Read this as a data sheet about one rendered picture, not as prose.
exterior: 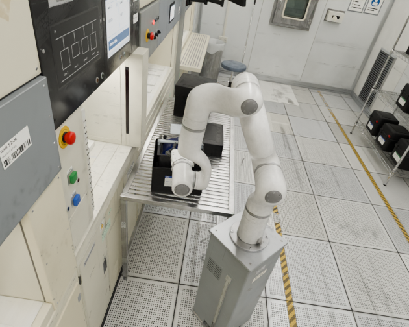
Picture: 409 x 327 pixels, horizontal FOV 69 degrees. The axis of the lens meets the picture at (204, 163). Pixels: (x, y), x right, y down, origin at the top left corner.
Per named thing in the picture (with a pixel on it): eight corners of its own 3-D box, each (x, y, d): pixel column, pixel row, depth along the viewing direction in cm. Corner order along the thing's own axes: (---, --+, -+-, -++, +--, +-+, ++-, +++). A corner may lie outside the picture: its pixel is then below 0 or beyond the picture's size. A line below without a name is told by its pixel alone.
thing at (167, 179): (150, 193, 159) (151, 167, 149) (154, 161, 181) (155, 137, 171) (201, 196, 163) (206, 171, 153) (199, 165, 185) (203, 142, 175)
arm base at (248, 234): (276, 240, 145) (287, 213, 134) (250, 259, 134) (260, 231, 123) (247, 215, 156) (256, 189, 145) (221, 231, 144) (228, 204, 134)
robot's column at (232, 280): (252, 319, 189) (288, 242, 145) (220, 348, 173) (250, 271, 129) (222, 286, 205) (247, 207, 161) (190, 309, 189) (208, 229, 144)
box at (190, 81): (208, 122, 231) (213, 92, 216) (171, 115, 232) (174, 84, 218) (212, 108, 254) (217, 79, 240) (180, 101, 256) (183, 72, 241)
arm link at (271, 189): (269, 201, 139) (284, 159, 125) (275, 231, 124) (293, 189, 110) (244, 198, 138) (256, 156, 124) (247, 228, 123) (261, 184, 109)
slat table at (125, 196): (211, 294, 199) (234, 214, 155) (122, 279, 198) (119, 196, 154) (219, 175, 305) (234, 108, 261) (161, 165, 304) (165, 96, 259)
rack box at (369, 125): (363, 125, 413) (371, 108, 398) (382, 128, 413) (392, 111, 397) (370, 135, 388) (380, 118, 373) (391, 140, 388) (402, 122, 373)
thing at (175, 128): (154, 187, 162) (156, 137, 143) (156, 165, 178) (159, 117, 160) (198, 190, 165) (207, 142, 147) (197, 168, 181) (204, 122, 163)
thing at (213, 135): (221, 159, 194) (225, 142, 187) (176, 152, 193) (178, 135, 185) (221, 135, 218) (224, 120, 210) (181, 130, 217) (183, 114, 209)
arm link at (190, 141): (223, 122, 116) (206, 181, 133) (182, 116, 113) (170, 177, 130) (225, 135, 108) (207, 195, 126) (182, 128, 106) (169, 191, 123)
